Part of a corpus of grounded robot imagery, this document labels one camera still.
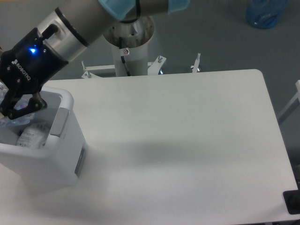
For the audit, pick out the white plastic bag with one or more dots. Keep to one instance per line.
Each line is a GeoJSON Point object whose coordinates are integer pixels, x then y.
{"type": "Point", "coordinates": [34, 136]}

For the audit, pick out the black device at table edge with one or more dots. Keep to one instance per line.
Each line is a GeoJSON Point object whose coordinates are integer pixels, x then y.
{"type": "Point", "coordinates": [292, 201]}

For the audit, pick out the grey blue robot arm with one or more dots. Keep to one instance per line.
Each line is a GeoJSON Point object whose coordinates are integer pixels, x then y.
{"type": "Point", "coordinates": [59, 39]}

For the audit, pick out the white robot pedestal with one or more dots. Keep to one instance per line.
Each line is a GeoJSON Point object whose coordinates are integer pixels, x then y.
{"type": "Point", "coordinates": [129, 41]}

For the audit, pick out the white trash can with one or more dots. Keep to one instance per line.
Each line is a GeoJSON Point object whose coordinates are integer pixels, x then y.
{"type": "Point", "coordinates": [61, 157]}

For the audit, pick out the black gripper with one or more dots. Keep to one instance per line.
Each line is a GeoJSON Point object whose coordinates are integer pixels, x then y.
{"type": "Point", "coordinates": [25, 69]}

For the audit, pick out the white frame at right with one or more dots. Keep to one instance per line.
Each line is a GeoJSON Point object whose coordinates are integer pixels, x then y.
{"type": "Point", "coordinates": [292, 104]}

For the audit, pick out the blue plastic bag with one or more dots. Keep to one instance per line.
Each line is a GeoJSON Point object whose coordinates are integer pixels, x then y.
{"type": "Point", "coordinates": [265, 14]}

